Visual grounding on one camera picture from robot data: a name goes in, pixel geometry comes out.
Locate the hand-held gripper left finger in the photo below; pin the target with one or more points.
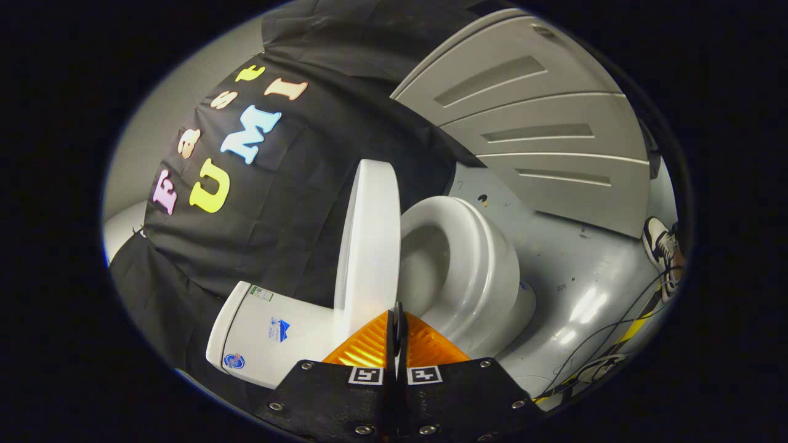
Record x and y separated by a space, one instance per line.
332 400

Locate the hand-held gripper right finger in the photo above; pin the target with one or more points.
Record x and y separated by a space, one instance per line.
462 400

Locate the white toilet lid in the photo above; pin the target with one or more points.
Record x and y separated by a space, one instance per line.
369 246

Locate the white ceramic toilet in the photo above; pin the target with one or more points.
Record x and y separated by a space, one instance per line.
474 271

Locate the black backdrop cloth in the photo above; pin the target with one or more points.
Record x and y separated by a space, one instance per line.
295 203

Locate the person's white black sneaker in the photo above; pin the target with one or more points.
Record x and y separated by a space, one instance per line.
660 243

